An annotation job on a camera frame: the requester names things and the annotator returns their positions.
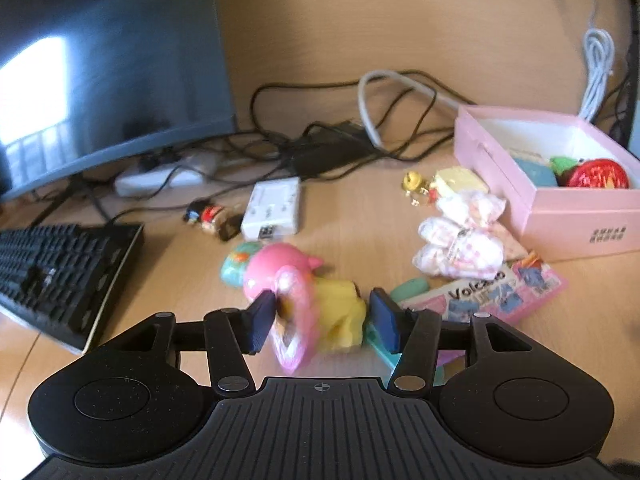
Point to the black power adapter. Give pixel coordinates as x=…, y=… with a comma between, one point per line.
x=325, y=148

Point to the white pink packaged toy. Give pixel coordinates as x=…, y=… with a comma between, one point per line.
x=459, y=242

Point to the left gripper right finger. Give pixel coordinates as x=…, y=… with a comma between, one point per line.
x=395, y=329

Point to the small red black figurine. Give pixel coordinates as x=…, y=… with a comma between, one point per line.
x=222, y=221

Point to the pink volcano card package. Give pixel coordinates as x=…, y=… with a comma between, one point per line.
x=519, y=288

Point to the teal hand crank toy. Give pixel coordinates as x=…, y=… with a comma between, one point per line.
x=400, y=309

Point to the pink cardboard box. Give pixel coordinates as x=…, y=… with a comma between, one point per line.
x=559, y=223

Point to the dark computer monitor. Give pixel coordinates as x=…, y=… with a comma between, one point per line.
x=86, y=82

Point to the red round toy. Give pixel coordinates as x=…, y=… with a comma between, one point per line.
x=598, y=173

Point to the teal item in box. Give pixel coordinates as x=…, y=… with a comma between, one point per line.
x=541, y=175

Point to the teal round ball toy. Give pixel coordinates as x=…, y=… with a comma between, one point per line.
x=235, y=264

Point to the black keyboard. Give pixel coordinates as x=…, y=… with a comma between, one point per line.
x=65, y=279

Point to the white usb hub box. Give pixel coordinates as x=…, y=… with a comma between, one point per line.
x=272, y=210

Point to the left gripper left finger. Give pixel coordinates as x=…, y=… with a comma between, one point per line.
x=231, y=334

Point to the pink and yellow plush toy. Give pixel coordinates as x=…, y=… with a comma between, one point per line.
x=314, y=314

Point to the white power strip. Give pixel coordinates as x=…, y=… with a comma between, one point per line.
x=194, y=169

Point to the gold bell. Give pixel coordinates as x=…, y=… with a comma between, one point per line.
x=415, y=188

